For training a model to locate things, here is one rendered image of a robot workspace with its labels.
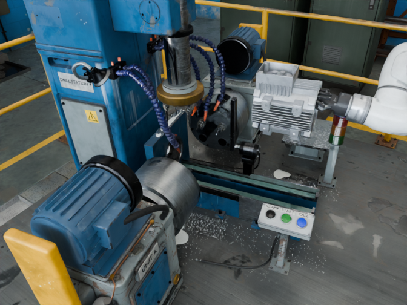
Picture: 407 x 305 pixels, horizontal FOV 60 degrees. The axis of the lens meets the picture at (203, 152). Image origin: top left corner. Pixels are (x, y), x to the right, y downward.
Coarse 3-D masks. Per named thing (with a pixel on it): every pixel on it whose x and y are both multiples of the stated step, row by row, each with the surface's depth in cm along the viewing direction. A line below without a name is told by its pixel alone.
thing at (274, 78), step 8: (264, 64) 122; (272, 64) 122; (280, 64) 121; (288, 64) 120; (256, 72) 116; (264, 72) 123; (272, 72) 118; (280, 72) 118; (288, 72) 121; (296, 72) 116; (256, 80) 117; (264, 80) 116; (272, 80) 115; (280, 80) 114; (288, 80) 113; (256, 88) 119; (264, 88) 118; (272, 88) 116; (280, 88) 115; (288, 88) 114; (288, 96) 116
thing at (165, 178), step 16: (160, 160) 126; (176, 160) 127; (144, 176) 119; (160, 176) 119; (176, 176) 121; (192, 176) 126; (144, 192) 114; (160, 192) 114; (176, 192) 118; (192, 192) 124; (176, 208) 115; (192, 208) 126; (176, 224) 118
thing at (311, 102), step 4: (316, 80) 120; (320, 84) 120; (256, 92) 118; (260, 92) 118; (256, 96) 118; (308, 100) 112; (312, 100) 111; (308, 104) 112; (312, 104) 111; (256, 124) 125; (256, 128) 127; (304, 132) 119; (304, 136) 119; (308, 136) 118
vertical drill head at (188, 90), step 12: (180, 0) 113; (180, 12) 115; (168, 48) 122; (180, 48) 121; (168, 60) 124; (180, 60) 124; (168, 72) 128; (180, 72) 126; (168, 84) 131; (180, 84) 129; (192, 84) 130; (168, 96) 128; (180, 96) 128; (192, 96) 128
